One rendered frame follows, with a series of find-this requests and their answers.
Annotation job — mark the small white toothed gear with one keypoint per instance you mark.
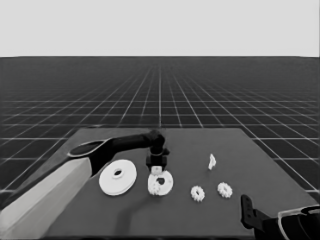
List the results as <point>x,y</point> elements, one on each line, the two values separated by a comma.
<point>154,170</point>
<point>152,188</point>
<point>221,190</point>
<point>194,193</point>

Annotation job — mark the white round carrier with pins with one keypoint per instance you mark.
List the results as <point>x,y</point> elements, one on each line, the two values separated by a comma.
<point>168,183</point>

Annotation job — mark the large thick white disc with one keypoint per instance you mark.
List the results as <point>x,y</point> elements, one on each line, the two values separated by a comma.
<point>125,181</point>

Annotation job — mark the small white T-shaped piece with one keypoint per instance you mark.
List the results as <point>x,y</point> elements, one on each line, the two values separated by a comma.
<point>212,162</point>

